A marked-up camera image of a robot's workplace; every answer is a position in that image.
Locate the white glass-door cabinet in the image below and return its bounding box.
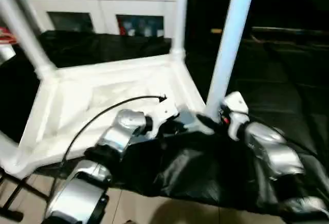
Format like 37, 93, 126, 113
28, 0, 189, 38

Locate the black plastic table mat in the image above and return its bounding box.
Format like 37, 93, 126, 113
0, 29, 329, 217

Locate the red wire bundle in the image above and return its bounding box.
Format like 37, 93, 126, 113
0, 26, 17, 46

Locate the white plastic table top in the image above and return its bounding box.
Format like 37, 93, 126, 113
0, 53, 217, 180

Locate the black metal stand leg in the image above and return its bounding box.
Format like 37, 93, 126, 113
0, 169, 50, 222

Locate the white plastic table leg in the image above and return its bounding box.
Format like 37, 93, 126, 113
0, 0, 58, 82
171, 0, 190, 64
204, 0, 258, 125

